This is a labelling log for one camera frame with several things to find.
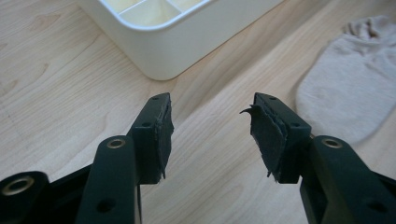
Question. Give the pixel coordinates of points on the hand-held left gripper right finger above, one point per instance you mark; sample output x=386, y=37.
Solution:
x=280, y=140

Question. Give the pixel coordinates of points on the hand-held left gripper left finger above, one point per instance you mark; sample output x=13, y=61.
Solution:
x=149, y=140

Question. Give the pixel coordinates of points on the beige sock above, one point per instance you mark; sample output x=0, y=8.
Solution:
x=348, y=87

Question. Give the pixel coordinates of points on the white compartment storage box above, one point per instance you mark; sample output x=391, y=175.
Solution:
x=162, y=53

